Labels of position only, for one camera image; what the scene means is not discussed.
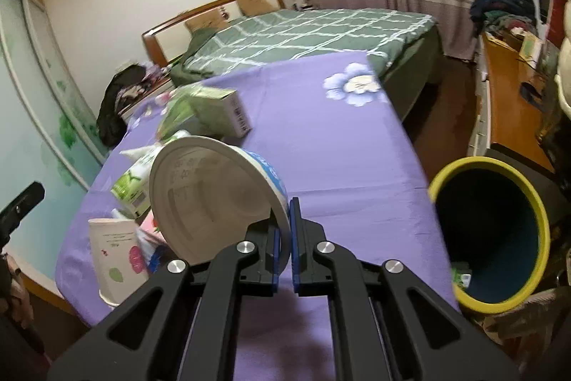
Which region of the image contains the green plastic packet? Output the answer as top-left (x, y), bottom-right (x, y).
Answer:
top-left (156, 93), bottom-right (201, 141)

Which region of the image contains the colourful snack wrapper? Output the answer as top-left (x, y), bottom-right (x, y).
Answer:
top-left (145, 247), bottom-right (170, 275)

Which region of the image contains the pile of clothes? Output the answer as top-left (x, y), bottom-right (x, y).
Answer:
top-left (469, 0), bottom-right (547, 38)

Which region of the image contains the red cloth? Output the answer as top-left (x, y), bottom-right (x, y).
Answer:
top-left (546, 0), bottom-right (569, 38)

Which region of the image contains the pale green box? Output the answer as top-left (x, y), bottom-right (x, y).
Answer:
top-left (517, 30), bottom-right (545, 62)

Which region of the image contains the pink packet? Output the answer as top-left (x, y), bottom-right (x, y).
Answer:
top-left (136, 214), bottom-right (168, 248)

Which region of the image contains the white paper cup pink print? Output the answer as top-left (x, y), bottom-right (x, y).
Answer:
top-left (88, 218), bottom-right (150, 308)

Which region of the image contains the yellow rimmed dark blue bin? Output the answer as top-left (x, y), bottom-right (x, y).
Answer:
top-left (427, 157), bottom-right (551, 315)

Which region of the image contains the black bag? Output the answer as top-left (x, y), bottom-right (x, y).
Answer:
top-left (96, 64), bottom-right (150, 147)

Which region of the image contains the wooden bed headboard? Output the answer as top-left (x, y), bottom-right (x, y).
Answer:
top-left (142, 0), bottom-right (286, 67)

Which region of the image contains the bed with green quilt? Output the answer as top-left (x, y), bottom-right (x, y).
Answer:
top-left (168, 8), bottom-right (444, 129)

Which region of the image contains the green cardboard box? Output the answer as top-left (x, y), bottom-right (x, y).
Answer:
top-left (190, 87), bottom-right (254, 138)

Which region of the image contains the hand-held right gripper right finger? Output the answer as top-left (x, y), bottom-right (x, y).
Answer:
top-left (289, 197), bottom-right (520, 381)

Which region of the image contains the brown pillow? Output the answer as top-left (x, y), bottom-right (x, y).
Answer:
top-left (236, 0), bottom-right (273, 16)
top-left (185, 12), bottom-right (224, 34)

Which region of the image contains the white plastic wrapper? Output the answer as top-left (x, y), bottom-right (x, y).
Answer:
top-left (120, 130), bottom-right (192, 161)

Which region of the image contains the blue lanyard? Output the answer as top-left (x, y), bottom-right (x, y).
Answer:
top-left (520, 82), bottom-right (542, 102)

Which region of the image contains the wardrobe with green floral doors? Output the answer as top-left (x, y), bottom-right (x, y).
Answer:
top-left (0, 0), bottom-right (110, 275)

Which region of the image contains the wooden desk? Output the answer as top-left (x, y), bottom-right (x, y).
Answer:
top-left (466, 30), bottom-right (563, 225)

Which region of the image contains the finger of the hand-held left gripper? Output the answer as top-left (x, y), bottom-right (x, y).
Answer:
top-left (0, 181), bottom-right (46, 250)

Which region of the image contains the small green wrapper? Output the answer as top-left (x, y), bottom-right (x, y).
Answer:
top-left (450, 267), bottom-right (474, 288)

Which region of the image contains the dark patterned handbag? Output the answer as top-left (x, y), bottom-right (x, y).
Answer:
top-left (535, 42), bottom-right (571, 176)

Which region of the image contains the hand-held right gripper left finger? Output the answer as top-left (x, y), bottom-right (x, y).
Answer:
top-left (47, 225), bottom-right (283, 381)

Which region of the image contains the purple floral tablecloth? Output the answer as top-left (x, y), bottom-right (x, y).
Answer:
top-left (56, 50), bottom-right (462, 381)

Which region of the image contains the white puffer jacket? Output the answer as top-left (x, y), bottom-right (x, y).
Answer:
top-left (555, 0), bottom-right (571, 114)

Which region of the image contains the floral patterned cloth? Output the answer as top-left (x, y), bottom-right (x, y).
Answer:
top-left (140, 64), bottom-right (172, 89)

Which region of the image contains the white paper bowl blue print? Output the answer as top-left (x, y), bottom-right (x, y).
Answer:
top-left (148, 135), bottom-right (293, 279)

